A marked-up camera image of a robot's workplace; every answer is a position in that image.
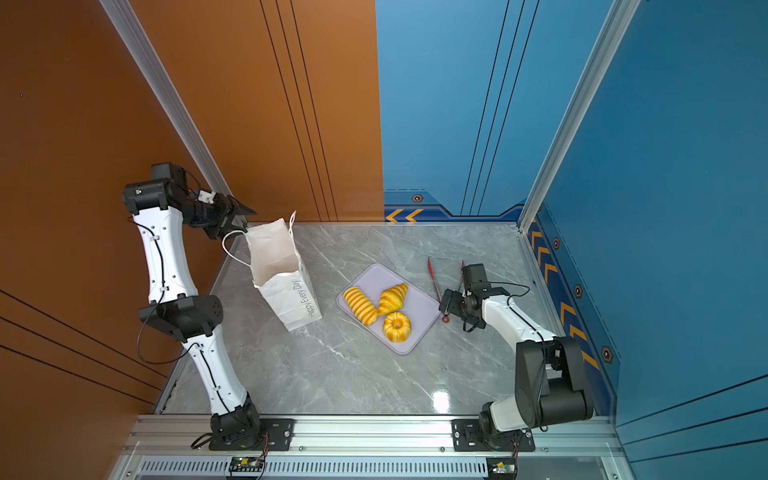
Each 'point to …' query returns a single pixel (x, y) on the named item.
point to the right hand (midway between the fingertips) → (454, 308)
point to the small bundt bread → (397, 327)
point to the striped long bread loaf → (365, 311)
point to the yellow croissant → (392, 299)
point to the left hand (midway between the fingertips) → (251, 214)
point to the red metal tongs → (445, 318)
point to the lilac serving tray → (421, 307)
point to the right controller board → (501, 467)
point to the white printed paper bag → (280, 274)
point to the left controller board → (246, 464)
